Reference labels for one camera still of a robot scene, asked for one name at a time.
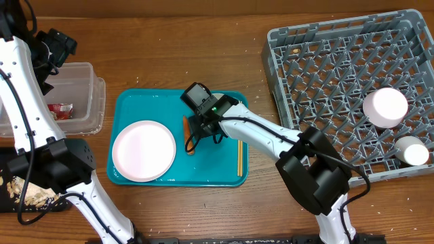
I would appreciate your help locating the white napkin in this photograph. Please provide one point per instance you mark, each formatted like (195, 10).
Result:
(54, 115)

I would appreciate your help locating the black waste tray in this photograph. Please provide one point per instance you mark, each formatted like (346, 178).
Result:
(7, 153)

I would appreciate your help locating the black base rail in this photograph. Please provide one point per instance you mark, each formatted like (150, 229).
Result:
(297, 239)

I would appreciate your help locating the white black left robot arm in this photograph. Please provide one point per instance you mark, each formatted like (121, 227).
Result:
(44, 155)

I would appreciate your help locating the white upside-down cup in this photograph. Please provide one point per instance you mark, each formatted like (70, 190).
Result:
(411, 151)

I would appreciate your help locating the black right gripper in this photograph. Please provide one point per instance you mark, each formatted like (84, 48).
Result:
(199, 131)

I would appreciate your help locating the large white round plate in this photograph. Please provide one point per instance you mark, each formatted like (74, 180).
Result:
(144, 151)

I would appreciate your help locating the red snack wrapper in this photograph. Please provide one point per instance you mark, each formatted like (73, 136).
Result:
(63, 111)

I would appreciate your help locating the orange carrot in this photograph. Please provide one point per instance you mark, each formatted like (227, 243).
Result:
(188, 144)

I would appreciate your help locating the teal plastic tray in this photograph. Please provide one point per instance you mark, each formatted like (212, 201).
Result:
(212, 165)

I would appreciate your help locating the grey dish rack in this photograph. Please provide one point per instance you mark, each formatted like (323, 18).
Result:
(320, 73)

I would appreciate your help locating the rice and food scraps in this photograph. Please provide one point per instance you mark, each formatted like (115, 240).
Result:
(35, 196)

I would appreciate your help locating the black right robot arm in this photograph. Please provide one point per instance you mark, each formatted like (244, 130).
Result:
(312, 170)

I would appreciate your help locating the clear plastic bin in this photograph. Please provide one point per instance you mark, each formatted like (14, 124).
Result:
(77, 84)

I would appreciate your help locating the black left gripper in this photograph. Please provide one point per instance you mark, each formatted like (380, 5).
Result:
(62, 45)

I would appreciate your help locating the small white round plate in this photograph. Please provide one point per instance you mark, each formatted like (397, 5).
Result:
(385, 107)

